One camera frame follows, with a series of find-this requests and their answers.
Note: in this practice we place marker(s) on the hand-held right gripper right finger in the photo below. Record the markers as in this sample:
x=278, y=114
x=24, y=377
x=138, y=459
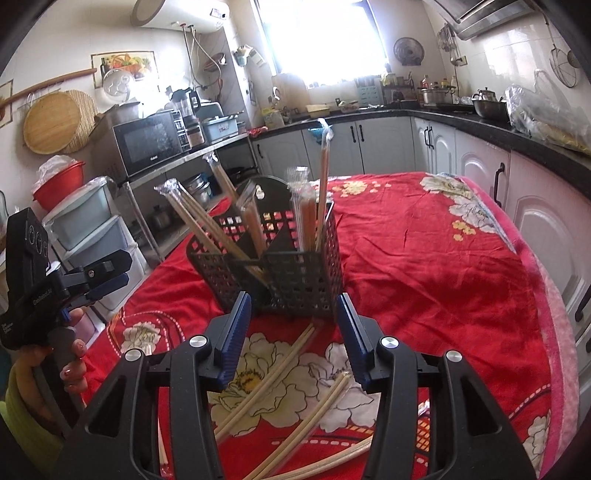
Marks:
x=353, y=337

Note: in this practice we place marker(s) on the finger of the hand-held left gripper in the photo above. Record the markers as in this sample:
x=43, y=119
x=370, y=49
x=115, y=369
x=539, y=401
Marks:
x=111, y=284
x=115, y=261

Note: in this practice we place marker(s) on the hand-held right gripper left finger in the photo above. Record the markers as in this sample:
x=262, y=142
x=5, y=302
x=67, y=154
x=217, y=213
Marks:
x=235, y=332

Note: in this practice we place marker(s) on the pile of chopsticks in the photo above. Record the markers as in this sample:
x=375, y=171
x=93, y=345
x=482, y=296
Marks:
x=277, y=369

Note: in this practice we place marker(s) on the black plastic utensil basket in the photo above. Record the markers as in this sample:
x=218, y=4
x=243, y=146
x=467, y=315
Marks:
x=295, y=281

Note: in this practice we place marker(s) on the chopstick pair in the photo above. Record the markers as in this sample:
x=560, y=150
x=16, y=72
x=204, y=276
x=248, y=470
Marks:
x=323, y=184
x=221, y=175
x=194, y=212
x=300, y=207
x=254, y=217

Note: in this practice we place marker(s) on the person's left forearm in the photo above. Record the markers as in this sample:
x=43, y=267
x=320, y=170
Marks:
x=27, y=401

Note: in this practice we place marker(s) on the small hanging utensils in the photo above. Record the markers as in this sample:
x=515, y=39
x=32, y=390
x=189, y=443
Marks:
x=445, y=39

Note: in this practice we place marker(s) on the person's left hand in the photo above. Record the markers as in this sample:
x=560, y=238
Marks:
x=74, y=374

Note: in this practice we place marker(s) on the grey plastic drawer unit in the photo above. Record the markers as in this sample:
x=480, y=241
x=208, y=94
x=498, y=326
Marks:
x=83, y=221

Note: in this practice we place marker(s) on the small steel pot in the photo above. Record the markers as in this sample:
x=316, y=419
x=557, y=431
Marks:
x=160, y=218

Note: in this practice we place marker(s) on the red plastic basin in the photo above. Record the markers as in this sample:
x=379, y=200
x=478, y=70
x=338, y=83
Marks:
x=60, y=187

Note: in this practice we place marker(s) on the red floral blanket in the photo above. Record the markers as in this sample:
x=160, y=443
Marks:
x=415, y=254

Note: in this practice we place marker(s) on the stacked stainless steel pots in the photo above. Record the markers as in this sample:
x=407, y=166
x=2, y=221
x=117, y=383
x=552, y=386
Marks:
x=197, y=189

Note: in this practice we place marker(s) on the black microwave oven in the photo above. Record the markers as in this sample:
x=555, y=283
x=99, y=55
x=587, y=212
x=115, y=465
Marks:
x=147, y=143

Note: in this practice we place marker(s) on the round woven mat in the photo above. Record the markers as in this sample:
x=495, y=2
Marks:
x=88, y=120

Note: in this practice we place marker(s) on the metal kitchen shelf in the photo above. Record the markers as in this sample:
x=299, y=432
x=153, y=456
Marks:
x=207, y=150

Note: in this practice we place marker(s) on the round wooden board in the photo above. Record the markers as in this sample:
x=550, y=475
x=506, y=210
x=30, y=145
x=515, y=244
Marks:
x=51, y=122

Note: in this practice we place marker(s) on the black frying pan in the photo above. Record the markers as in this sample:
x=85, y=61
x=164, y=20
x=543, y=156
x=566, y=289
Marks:
x=242, y=174

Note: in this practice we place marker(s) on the black blender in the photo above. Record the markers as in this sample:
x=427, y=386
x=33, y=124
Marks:
x=184, y=108

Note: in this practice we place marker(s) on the grey storage box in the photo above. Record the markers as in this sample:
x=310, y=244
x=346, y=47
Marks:
x=221, y=129

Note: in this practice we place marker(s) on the wooden rolling pin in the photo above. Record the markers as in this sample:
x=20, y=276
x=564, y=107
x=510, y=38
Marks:
x=46, y=87

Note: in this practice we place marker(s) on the red cloth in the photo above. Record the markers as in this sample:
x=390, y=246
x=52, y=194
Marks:
x=256, y=133

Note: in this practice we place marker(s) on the white kitchen cabinets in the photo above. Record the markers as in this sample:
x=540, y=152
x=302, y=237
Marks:
x=383, y=145

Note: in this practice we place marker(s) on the blue hanging bowl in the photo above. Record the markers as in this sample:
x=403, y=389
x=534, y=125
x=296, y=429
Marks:
x=315, y=134

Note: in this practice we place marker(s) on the yellow plastic basin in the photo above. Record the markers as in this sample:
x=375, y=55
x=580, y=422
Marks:
x=317, y=110

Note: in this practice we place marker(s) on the pale cutting board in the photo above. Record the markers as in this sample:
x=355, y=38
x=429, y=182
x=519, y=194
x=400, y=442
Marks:
x=290, y=92

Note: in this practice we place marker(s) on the teal knife block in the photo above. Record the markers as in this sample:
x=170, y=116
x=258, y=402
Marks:
x=368, y=92

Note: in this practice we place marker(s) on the steel stockpot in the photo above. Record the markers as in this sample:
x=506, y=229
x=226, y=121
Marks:
x=436, y=96

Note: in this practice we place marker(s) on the black countertop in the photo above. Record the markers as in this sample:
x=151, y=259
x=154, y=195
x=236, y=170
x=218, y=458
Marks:
x=508, y=134

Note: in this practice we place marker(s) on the white water heater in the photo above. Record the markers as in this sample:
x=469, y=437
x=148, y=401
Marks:
x=184, y=11

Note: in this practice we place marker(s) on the large clear plastic bag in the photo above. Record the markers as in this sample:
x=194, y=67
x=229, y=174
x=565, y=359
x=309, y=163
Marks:
x=545, y=115

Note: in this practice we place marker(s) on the kitchen window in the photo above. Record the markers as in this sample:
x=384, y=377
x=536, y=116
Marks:
x=318, y=41

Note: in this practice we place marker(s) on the steel range hood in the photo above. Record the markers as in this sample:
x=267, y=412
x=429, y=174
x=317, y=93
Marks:
x=485, y=14

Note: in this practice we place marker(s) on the fruit wall picture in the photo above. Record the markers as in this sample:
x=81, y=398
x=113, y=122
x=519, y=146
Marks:
x=138, y=64

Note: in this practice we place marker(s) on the teal wall holder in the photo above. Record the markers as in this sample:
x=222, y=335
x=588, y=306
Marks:
x=242, y=56

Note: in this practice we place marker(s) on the round dark wall fan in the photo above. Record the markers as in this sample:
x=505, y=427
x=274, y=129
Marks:
x=407, y=50

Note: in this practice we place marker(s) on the wall socket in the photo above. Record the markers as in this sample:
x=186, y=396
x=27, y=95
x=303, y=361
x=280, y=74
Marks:
x=461, y=60

